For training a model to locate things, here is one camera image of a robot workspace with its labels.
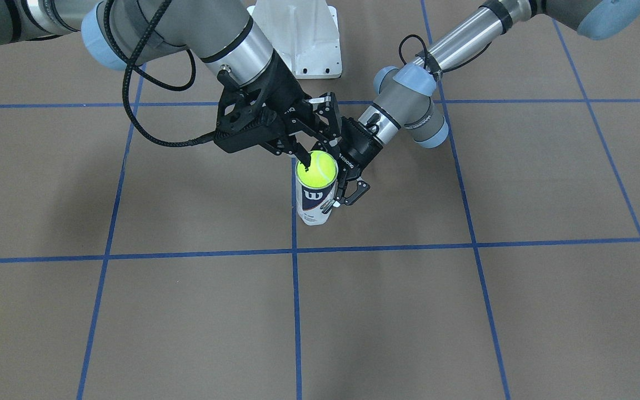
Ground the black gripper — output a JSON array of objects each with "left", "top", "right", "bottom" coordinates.
[
  {"left": 312, "top": 117, "right": 383, "bottom": 214},
  {"left": 267, "top": 94, "right": 341, "bottom": 170}
]

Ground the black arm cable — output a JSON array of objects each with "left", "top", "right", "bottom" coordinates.
[{"left": 398, "top": 34, "right": 493, "bottom": 76}]

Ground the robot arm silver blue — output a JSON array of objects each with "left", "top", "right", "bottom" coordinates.
[
  {"left": 0, "top": 1, "right": 341, "bottom": 166},
  {"left": 321, "top": 1, "right": 640, "bottom": 214}
]

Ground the white pedestal column base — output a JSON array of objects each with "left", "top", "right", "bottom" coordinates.
[{"left": 247, "top": 1, "right": 343, "bottom": 79}]

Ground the black camera mount wrist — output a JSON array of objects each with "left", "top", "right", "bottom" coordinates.
[{"left": 214, "top": 52, "right": 305, "bottom": 153}]

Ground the white tennis ball can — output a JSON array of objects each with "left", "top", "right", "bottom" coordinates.
[{"left": 296, "top": 176, "right": 337, "bottom": 226}]

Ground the black camera cable loop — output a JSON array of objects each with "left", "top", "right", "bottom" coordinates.
[{"left": 103, "top": 0, "right": 226, "bottom": 148}]

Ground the yellow tennis ball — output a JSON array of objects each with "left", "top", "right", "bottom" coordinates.
[{"left": 296, "top": 150, "right": 338, "bottom": 189}]

